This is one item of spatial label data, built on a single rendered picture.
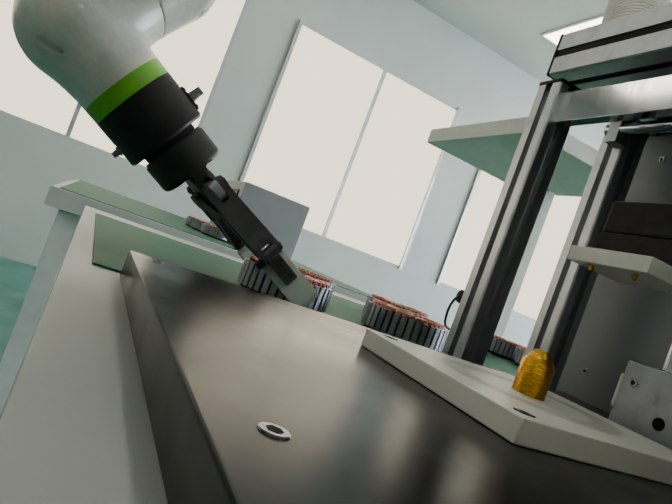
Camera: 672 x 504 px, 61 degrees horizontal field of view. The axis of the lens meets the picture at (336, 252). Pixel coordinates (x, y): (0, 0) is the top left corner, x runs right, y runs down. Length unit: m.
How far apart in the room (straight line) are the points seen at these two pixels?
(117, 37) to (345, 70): 4.66
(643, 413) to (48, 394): 0.38
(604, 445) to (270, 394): 0.17
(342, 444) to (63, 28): 0.51
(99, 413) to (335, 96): 5.01
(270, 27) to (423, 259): 2.54
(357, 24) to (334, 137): 1.01
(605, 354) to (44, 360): 0.55
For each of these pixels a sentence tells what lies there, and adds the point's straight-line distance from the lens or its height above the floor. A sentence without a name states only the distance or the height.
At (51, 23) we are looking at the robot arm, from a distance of 0.61.
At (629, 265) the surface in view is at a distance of 0.37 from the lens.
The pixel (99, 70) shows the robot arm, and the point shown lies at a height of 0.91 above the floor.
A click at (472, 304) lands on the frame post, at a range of 0.55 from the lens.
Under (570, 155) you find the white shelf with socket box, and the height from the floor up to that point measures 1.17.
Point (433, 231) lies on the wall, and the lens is 5.63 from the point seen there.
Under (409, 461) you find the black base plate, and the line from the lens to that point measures 0.17.
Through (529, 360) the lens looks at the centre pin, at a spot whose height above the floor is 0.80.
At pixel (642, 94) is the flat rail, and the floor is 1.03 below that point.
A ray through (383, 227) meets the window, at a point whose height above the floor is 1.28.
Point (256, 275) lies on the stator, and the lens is 0.64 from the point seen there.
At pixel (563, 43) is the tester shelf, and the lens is 0.65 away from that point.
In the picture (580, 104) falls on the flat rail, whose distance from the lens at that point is 0.57.
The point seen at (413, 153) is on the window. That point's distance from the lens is 5.48.
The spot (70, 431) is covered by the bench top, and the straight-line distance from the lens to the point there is 0.17.
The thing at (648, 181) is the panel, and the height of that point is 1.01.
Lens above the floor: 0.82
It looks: 1 degrees up
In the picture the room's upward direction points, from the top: 20 degrees clockwise
